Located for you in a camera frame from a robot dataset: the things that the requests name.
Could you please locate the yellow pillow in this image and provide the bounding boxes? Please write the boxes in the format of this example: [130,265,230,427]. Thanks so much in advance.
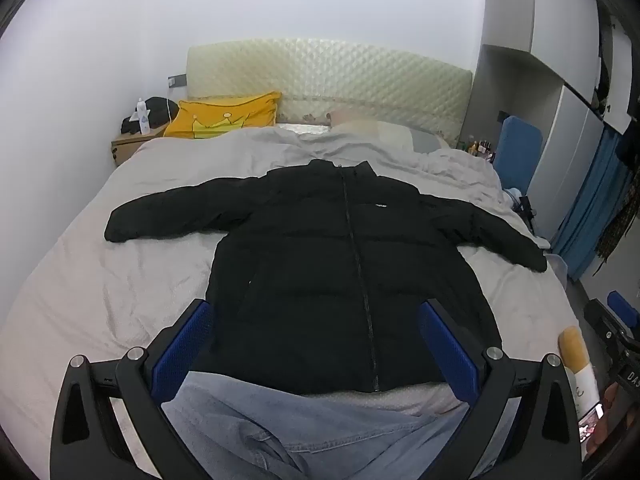
[163,91,283,140]

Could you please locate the cluster of small bottles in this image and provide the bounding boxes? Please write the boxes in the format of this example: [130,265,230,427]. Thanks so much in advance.
[462,135,496,162]

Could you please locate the white bottle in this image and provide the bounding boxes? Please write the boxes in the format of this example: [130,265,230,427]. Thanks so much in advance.
[135,97,152,136]

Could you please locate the blue denim jeans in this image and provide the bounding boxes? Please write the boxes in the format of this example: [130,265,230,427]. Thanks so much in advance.
[162,372,521,480]

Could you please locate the yellow white plush toy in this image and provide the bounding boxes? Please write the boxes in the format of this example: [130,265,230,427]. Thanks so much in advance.
[557,326,598,421]

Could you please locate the person's right hand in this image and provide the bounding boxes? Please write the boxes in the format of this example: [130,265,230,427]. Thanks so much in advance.
[585,384,625,471]

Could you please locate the patterned hanging garment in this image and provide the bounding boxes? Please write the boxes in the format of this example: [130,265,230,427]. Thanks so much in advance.
[597,165,640,267]

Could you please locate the blue curtain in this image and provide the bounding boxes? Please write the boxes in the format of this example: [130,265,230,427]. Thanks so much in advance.
[552,127,633,283]

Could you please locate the white wardrobe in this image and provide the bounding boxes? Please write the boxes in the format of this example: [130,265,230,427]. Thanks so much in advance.
[472,0,640,241]

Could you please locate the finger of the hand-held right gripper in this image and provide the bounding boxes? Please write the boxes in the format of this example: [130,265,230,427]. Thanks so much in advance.
[606,291,640,330]

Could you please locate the cream quilted headboard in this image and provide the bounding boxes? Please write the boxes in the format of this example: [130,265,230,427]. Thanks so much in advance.
[186,37,473,148]

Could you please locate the grey patchwork pillow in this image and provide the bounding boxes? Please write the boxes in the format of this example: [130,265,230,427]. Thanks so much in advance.
[327,107,451,153]

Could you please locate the smartphone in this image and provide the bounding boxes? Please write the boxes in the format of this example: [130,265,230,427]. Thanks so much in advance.
[577,402,605,461]

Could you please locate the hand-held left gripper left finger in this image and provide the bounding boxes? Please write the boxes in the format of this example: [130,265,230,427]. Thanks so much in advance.
[48,298,216,480]

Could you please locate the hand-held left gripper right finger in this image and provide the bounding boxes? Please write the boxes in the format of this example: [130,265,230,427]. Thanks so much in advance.
[417,298,586,480]

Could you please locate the black bag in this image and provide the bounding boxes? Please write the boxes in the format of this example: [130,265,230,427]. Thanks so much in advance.
[120,97,181,136]

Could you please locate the wooden nightstand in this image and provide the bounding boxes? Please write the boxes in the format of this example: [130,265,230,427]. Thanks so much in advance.
[110,127,168,167]

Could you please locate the bed with grey duvet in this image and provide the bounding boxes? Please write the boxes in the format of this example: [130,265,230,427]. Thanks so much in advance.
[0,125,583,480]

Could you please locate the black puffer jacket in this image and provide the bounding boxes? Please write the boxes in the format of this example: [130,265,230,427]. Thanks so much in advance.
[104,159,548,395]

